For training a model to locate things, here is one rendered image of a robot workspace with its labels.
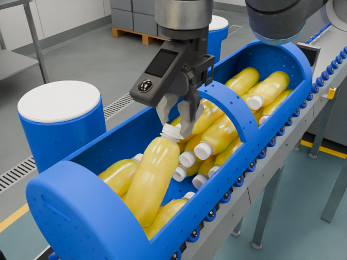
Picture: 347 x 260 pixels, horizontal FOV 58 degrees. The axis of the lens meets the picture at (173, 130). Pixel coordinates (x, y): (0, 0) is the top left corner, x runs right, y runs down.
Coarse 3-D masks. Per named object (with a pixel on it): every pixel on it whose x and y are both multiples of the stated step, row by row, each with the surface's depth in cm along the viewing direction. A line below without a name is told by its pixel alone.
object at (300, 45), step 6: (300, 48) 140; (306, 48) 138; (312, 48) 138; (318, 48) 137; (306, 54) 139; (312, 54) 138; (318, 54) 138; (312, 60) 139; (312, 66) 142; (312, 72) 143
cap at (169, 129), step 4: (164, 124) 61; (168, 124) 59; (164, 128) 60; (168, 128) 59; (172, 128) 59; (176, 128) 59; (164, 132) 60; (168, 132) 59; (172, 132) 59; (176, 132) 59; (172, 136) 59; (176, 136) 59; (180, 136) 60
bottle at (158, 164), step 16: (160, 144) 58; (176, 144) 60; (144, 160) 59; (160, 160) 58; (176, 160) 59; (144, 176) 58; (160, 176) 58; (128, 192) 60; (144, 192) 58; (160, 192) 59; (144, 208) 58; (144, 224) 58
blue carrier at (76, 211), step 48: (240, 48) 103; (288, 48) 99; (288, 96) 91; (96, 144) 68; (144, 144) 87; (48, 192) 51; (96, 192) 49; (48, 240) 66; (96, 240) 47; (144, 240) 50
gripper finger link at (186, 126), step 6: (180, 102) 56; (186, 102) 55; (180, 108) 56; (186, 108) 55; (198, 108) 59; (180, 114) 57; (186, 114) 56; (198, 114) 60; (180, 120) 58; (186, 120) 57; (186, 126) 57; (192, 126) 58; (180, 132) 59; (186, 132) 59
